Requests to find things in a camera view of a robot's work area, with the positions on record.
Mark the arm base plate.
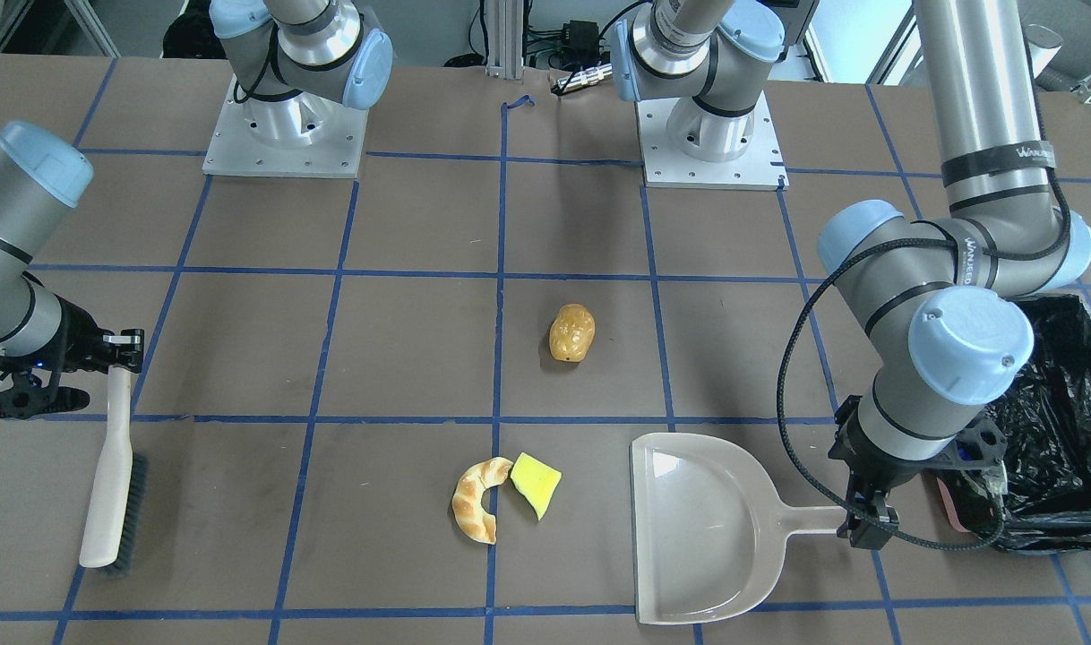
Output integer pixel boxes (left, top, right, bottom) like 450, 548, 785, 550
202, 77, 369, 179
636, 94, 790, 191

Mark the yellow toy potato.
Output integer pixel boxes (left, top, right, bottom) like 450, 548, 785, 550
548, 303, 597, 363

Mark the bin with black bag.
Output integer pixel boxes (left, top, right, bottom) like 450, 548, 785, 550
984, 294, 1091, 556

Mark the toy croissant bread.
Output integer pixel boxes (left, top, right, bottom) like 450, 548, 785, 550
451, 457, 514, 546

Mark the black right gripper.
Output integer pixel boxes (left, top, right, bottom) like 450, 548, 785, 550
0, 299, 145, 419

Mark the black braided cable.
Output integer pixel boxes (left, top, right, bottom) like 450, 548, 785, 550
776, 162, 1074, 552

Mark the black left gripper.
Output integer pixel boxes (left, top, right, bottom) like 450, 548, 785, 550
829, 396, 1009, 550

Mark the aluminium frame post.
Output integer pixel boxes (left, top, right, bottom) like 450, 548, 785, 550
480, 1, 528, 82

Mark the beige hand brush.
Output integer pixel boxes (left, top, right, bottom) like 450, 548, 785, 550
79, 367, 149, 577

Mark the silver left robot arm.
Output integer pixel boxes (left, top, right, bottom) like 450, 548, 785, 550
775, 1, 1091, 551

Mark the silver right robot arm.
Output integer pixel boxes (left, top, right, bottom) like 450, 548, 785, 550
0, 1, 394, 419

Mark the beige plastic dustpan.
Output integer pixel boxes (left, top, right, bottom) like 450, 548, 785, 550
630, 432, 846, 628

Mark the silver cable connector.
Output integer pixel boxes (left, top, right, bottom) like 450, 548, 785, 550
550, 63, 614, 97

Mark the yellow green sponge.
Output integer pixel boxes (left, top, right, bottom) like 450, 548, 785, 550
509, 452, 563, 521

